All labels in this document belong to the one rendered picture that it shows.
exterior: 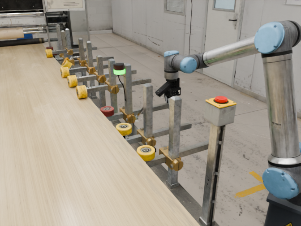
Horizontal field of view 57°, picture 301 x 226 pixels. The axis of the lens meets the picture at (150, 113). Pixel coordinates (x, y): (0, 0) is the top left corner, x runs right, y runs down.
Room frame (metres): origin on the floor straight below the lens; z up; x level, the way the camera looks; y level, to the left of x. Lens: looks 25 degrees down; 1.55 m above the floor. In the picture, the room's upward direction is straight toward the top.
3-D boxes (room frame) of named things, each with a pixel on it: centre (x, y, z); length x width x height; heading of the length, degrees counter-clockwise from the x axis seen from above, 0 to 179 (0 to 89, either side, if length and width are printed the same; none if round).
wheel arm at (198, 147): (1.11, -0.15, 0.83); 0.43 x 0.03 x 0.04; 118
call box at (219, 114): (0.81, -0.22, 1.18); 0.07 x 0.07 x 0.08; 28
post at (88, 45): (2.15, 0.48, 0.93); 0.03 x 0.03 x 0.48; 28
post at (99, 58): (1.93, 0.36, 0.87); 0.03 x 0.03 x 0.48; 28
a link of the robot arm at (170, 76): (1.67, -0.13, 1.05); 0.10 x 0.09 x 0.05; 27
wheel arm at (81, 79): (1.98, 0.34, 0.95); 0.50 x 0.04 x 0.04; 118
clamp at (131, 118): (1.50, 0.14, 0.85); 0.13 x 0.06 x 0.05; 28
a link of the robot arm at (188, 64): (1.58, -0.20, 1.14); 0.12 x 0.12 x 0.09; 36
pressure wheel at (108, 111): (1.46, 0.25, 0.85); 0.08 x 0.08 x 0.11
